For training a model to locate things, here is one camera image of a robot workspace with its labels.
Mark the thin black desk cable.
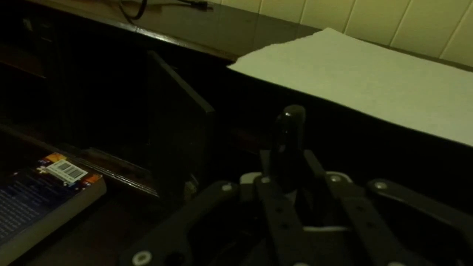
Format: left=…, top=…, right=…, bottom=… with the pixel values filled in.
left=115, top=0, right=214, bottom=23

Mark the dark wooden secretary desk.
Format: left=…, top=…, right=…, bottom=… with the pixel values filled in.
left=0, top=0, right=473, bottom=266

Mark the white paper sheet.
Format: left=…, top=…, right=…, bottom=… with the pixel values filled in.
left=227, top=26, right=473, bottom=149

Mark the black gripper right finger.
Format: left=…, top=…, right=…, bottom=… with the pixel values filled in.
left=301, top=147, right=473, bottom=266

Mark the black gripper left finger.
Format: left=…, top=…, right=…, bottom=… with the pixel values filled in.
left=116, top=147, right=303, bottom=266

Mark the blue box with label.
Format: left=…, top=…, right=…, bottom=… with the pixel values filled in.
left=0, top=150, right=108, bottom=266

